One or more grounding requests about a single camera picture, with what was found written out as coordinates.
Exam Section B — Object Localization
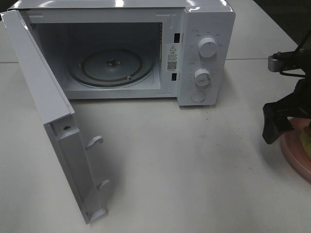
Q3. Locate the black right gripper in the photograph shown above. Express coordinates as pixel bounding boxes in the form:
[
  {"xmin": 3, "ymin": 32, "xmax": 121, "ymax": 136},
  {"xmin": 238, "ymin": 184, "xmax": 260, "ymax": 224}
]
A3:
[{"xmin": 274, "ymin": 79, "xmax": 311, "ymax": 121}]

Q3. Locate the toast sandwich with lettuce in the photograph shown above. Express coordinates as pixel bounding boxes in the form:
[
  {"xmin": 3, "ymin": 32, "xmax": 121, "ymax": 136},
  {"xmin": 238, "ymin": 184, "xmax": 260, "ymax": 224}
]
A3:
[{"xmin": 300, "ymin": 126, "xmax": 311, "ymax": 159}]

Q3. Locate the pink round plate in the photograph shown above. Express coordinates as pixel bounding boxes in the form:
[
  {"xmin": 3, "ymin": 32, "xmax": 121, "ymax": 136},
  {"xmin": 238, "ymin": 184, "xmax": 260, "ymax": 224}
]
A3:
[{"xmin": 280, "ymin": 118, "xmax": 311, "ymax": 183}]

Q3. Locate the round door release button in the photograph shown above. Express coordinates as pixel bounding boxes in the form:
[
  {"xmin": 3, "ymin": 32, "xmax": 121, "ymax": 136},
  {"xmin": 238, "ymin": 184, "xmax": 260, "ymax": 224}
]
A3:
[{"xmin": 191, "ymin": 91, "xmax": 206, "ymax": 103}]

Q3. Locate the white microwave door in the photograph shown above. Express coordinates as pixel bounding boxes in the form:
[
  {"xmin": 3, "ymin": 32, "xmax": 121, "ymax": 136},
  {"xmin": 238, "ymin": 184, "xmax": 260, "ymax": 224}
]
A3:
[{"xmin": 1, "ymin": 10, "xmax": 110, "ymax": 224}]

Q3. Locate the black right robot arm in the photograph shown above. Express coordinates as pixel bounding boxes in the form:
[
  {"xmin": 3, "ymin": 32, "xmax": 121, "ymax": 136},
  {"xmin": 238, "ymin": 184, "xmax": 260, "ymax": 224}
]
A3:
[{"xmin": 267, "ymin": 30, "xmax": 311, "ymax": 118}]

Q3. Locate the lower white timer knob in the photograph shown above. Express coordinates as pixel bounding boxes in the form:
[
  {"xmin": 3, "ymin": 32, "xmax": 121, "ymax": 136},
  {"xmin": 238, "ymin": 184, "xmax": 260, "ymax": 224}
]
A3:
[{"xmin": 194, "ymin": 68, "xmax": 211, "ymax": 86}]

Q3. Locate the upper white power knob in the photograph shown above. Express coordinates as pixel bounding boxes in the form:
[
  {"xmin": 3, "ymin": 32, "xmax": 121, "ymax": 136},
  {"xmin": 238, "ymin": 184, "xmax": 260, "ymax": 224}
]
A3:
[{"xmin": 198, "ymin": 35, "xmax": 218, "ymax": 58}]

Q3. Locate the white microwave oven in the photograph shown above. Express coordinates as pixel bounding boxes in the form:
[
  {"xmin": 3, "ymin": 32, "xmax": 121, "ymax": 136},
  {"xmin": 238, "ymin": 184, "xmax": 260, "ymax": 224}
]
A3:
[{"xmin": 6, "ymin": 0, "xmax": 236, "ymax": 106}]

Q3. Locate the white warning label sticker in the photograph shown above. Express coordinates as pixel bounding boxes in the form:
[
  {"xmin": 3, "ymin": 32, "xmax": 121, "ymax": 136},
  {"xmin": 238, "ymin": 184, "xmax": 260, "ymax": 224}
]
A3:
[{"xmin": 165, "ymin": 43, "xmax": 179, "ymax": 72}]

